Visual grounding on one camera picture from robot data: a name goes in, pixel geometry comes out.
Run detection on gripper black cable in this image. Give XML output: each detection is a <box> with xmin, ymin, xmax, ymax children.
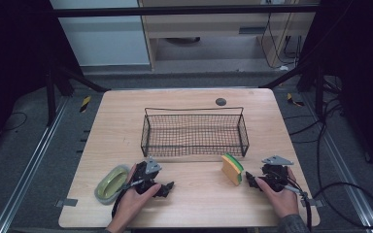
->
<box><xmin>283</xmin><ymin>176</ymin><xmax>314</xmax><ymax>232</ymax></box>
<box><xmin>111</xmin><ymin>179</ymin><xmax>145</xmax><ymax>219</ymax></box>

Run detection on black cables under desk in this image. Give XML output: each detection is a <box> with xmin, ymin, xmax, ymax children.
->
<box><xmin>259</xmin><ymin>2</ymin><xmax>303</xmax><ymax>72</ymax></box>

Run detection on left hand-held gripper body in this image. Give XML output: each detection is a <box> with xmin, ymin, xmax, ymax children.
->
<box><xmin>131</xmin><ymin>156</ymin><xmax>163</xmax><ymax>196</ymax></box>

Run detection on yellow and green sponge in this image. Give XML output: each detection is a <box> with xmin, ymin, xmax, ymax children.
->
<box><xmin>220</xmin><ymin>152</ymin><xmax>245</xmax><ymax>186</ymax></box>

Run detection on dark curtain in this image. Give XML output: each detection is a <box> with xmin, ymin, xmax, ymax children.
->
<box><xmin>299</xmin><ymin>0</ymin><xmax>373</xmax><ymax>183</ymax></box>
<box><xmin>0</xmin><ymin>0</ymin><xmax>84</xmax><ymax>159</ymax></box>

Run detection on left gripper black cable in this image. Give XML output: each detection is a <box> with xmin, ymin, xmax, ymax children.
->
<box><xmin>111</xmin><ymin>179</ymin><xmax>145</xmax><ymax>219</ymax></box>

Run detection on black metal stand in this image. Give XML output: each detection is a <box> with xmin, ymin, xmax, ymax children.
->
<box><xmin>259</xmin><ymin>59</ymin><xmax>326</xmax><ymax>117</ymax></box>
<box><xmin>44</xmin><ymin>59</ymin><xmax>112</xmax><ymax>128</ymax></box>

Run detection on aluminium floor rail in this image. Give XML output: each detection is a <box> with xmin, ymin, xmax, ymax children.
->
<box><xmin>304</xmin><ymin>92</ymin><xmax>373</xmax><ymax>233</ymax></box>
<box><xmin>0</xmin><ymin>96</ymin><xmax>70</xmax><ymax>233</ymax></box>

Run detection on black and yellow tape strip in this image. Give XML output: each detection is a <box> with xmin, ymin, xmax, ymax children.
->
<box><xmin>79</xmin><ymin>94</ymin><xmax>92</xmax><ymax>114</ymax></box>
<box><xmin>286</xmin><ymin>92</ymin><xmax>306</xmax><ymax>108</ymax></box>

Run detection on white cabinet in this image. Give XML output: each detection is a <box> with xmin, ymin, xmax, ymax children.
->
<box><xmin>49</xmin><ymin>0</ymin><xmax>152</xmax><ymax>68</ymax></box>

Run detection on thin black floor cable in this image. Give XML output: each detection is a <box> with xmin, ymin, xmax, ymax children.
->
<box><xmin>0</xmin><ymin>111</ymin><xmax>29</xmax><ymax>133</ymax></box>

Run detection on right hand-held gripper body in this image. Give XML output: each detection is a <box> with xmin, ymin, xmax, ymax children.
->
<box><xmin>260</xmin><ymin>154</ymin><xmax>295</xmax><ymax>193</ymax></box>

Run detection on long black floor cable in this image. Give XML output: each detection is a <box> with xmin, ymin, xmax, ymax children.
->
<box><xmin>313</xmin><ymin>96</ymin><xmax>373</xmax><ymax>229</ymax></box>

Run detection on black wire mesh basket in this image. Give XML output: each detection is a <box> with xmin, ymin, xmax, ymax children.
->
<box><xmin>140</xmin><ymin>106</ymin><xmax>251</xmax><ymax>158</ymax></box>

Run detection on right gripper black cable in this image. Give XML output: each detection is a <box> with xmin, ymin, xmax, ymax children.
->
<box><xmin>283</xmin><ymin>176</ymin><xmax>314</xmax><ymax>232</ymax></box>

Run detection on person's left hand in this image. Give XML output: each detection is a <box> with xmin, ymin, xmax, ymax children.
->
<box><xmin>112</xmin><ymin>163</ymin><xmax>162</xmax><ymax>228</ymax></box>

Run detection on grey metal table bracket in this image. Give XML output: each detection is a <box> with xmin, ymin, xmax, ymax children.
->
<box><xmin>54</xmin><ymin>197</ymin><xmax>79</xmax><ymax>209</ymax></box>
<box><xmin>300</xmin><ymin>197</ymin><xmax>324</xmax><ymax>209</ymax></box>

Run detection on person's right hand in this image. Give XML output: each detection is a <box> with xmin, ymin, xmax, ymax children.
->
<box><xmin>254</xmin><ymin>166</ymin><xmax>300</xmax><ymax>219</ymax></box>

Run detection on black horizontal frame bar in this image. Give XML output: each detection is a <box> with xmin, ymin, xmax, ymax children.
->
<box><xmin>49</xmin><ymin>4</ymin><xmax>322</xmax><ymax>18</ymax></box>

